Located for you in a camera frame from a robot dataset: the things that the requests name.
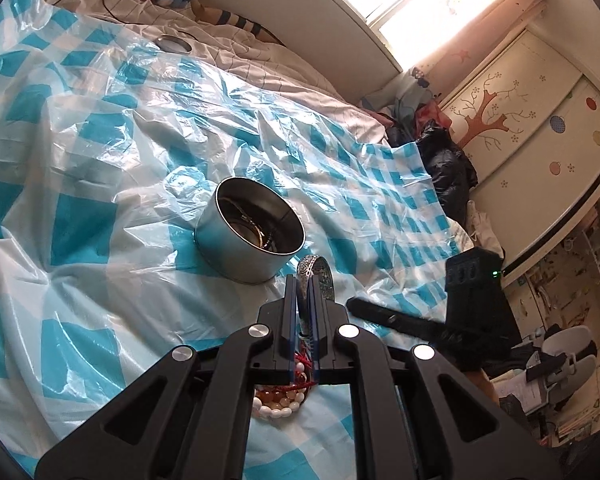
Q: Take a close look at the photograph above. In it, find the person's right forearm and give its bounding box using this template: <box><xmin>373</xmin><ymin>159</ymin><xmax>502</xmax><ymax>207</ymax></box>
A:
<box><xmin>471</xmin><ymin>369</ymin><xmax>502</xmax><ymax>403</ymax></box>

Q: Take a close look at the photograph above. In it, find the black plastic bag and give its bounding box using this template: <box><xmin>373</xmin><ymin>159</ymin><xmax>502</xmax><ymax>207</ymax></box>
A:
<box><xmin>414</xmin><ymin>124</ymin><xmax>479</xmax><ymax>222</ymax></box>

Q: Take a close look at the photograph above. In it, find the blue checkered plastic sheet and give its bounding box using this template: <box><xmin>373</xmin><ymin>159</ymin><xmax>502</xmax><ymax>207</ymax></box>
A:
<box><xmin>0</xmin><ymin>0</ymin><xmax>462</xmax><ymax>480</ymax></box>

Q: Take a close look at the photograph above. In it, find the white grid quilt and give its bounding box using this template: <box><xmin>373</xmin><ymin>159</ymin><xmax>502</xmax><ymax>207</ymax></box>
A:
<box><xmin>20</xmin><ymin>0</ymin><xmax>388</xmax><ymax>147</ymax></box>

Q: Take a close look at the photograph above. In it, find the silver engraved bangle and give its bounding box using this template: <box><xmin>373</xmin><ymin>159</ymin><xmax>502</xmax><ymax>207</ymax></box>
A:
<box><xmin>296</xmin><ymin>255</ymin><xmax>336</xmax><ymax>342</ymax></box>

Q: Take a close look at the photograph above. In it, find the grey chair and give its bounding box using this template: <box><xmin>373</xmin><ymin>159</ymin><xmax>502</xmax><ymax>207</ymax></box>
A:
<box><xmin>525</xmin><ymin>325</ymin><xmax>599</xmax><ymax>412</ymax></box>

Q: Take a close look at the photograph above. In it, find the white window sill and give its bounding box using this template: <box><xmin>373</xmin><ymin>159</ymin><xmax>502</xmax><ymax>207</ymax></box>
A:
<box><xmin>195</xmin><ymin>0</ymin><xmax>407</xmax><ymax>74</ymax></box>

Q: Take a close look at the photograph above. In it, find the round metal tin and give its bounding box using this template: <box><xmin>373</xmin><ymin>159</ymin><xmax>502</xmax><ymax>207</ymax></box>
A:
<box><xmin>194</xmin><ymin>176</ymin><xmax>306</xmax><ymax>286</ymax></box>

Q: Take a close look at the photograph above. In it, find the pile of clothes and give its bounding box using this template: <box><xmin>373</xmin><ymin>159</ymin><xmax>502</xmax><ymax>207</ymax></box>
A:
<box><xmin>375</xmin><ymin>72</ymin><xmax>454</xmax><ymax>147</ymax></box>

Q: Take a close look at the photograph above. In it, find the round metal tin lid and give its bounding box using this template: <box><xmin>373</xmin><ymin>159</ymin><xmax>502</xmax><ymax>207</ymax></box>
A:
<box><xmin>155</xmin><ymin>35</ymin><xmax>192</xmax><ymax>54</ymax></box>

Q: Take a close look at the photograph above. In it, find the black cable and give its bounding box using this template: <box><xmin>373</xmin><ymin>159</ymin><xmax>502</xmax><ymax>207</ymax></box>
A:
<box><xmin>87</xmin><ymin>0</ymin><xmax>207</xmax><ymax>42</ymax></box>

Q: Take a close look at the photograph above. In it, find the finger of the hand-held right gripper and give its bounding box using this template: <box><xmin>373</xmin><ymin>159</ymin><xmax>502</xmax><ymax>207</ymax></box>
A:
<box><xmin>346</xmin><ymin>296</ymin><xmax>461</xmax><ymax>347</ymax></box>

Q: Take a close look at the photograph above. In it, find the amber bead bracelet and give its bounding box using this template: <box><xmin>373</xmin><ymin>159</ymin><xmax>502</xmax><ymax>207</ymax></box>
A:
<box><xmin>254</xmin><ymin>360</ymin><xmax>312</xmax><ymax>409</ymax></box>

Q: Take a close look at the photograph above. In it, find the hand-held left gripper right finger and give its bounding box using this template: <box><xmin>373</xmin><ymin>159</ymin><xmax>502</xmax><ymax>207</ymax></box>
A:
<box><xmin>308</xmin><ymin>280</ymin><xmax>569</xmax><ymax>480</ymax></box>

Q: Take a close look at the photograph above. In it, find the wardrobe with tree decal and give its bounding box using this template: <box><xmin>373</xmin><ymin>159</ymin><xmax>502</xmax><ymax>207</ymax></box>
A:
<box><xmin>439</xmin><ymin>27</ymin><xmax>600</xmax><ymax>272</ymax></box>

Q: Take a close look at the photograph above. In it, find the pink curtain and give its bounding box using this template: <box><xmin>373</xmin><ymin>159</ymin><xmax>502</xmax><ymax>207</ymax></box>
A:
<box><xmin>409</xmin><ymin>0</ymin><xmax>549</xmax><ymax>107</ymax></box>

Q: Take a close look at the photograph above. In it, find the bright window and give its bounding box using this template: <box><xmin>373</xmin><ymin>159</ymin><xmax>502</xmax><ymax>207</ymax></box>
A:
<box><xmin>300</xmin><ymin>0</ymin><xmax>512</xmax><ymax>69</ymax></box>

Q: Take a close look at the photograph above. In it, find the white bead bracelet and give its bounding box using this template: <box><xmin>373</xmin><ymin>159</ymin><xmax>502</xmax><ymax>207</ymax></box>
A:
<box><xmin>252</xmin><ymin>395</ymin><xmax>302</xmax><ymax>419</ymax></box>

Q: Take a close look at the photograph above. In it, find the cluttered bookshelf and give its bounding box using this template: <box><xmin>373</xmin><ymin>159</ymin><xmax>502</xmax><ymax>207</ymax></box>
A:
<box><xmin>500</xmin><ymin>195</ymin><xmax>600</xmax><ymax>442</ymax></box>

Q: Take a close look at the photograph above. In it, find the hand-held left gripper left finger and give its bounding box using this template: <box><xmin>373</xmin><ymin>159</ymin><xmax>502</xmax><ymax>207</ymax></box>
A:
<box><xmin>34</xmin><ymin>279</ymin><xmax>299</xmax><ymax>480</ymax></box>

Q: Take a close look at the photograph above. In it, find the red cord bracelet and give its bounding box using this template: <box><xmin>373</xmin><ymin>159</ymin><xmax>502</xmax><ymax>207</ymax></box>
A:
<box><xmin>293</xmin><ymin>339</ymin><xmax>315</xmax><ymax>392</ymax></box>

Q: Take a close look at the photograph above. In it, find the striped plush toy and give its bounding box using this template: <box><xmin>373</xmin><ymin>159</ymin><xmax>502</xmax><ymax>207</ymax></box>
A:
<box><xmin>190</xmin><ymin>0</ymin><xmax>282</xmax><ymax>44</ymax></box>

